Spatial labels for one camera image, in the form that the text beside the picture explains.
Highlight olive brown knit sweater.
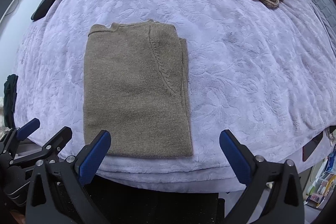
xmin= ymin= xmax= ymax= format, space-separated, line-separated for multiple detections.
xmin=83 ymin=20 xmax=193 ymax=158

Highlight cluttered side shelf items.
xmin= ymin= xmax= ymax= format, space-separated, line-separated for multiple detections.
xmin=304 ymin=153 xmax=335 ymax=209

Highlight dark green hanging cloth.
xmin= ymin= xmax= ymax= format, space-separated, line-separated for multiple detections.
xmin=3 ymin=74 xmax=18 ymax=129

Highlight black bed corner pad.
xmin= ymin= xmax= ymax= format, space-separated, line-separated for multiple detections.
xmin=31 ymin=0 xmax=56 ymax=22

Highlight black bed frame corner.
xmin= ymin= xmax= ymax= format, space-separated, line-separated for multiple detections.
xmin=302 ymin=132 xmax=323 ymax=162

